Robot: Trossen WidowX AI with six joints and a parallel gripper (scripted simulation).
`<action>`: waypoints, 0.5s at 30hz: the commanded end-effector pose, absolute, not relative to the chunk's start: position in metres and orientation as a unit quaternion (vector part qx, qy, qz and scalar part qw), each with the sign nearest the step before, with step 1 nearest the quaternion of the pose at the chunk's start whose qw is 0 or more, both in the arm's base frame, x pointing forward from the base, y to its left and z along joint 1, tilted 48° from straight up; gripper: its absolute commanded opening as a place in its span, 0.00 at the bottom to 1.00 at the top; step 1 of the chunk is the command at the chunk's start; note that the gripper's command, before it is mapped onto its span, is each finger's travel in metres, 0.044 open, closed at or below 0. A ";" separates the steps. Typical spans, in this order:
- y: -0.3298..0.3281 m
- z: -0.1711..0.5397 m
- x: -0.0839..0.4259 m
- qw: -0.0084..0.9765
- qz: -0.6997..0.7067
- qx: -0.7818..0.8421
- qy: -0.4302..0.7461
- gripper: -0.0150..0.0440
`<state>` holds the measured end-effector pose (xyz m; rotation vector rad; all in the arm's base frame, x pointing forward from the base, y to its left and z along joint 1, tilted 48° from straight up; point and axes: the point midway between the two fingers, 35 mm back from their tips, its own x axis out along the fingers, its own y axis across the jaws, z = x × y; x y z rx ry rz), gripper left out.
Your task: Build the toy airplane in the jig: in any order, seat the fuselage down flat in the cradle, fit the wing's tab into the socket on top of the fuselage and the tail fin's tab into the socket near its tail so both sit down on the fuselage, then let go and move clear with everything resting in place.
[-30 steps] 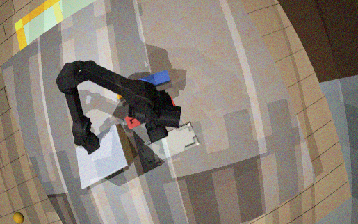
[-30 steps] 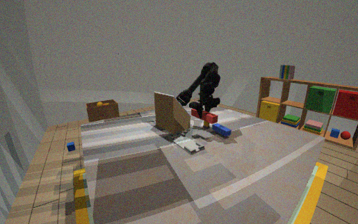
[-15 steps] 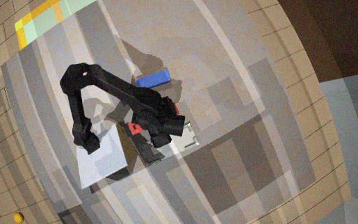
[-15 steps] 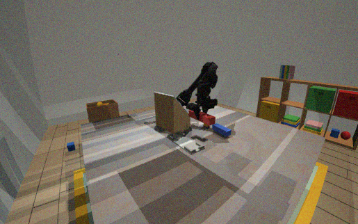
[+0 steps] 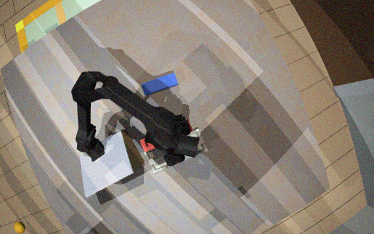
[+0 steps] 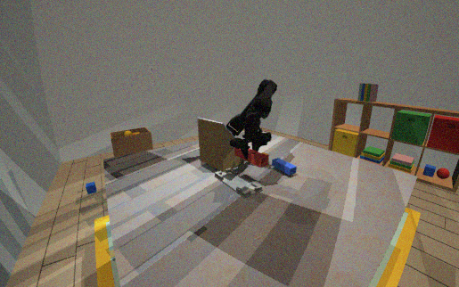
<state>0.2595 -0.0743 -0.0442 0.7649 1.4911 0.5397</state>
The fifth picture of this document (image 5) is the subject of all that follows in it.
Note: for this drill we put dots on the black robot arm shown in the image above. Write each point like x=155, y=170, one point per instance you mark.
x=164, y=128

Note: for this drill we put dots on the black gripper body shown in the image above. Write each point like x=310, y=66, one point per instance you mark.
x=172, y=157

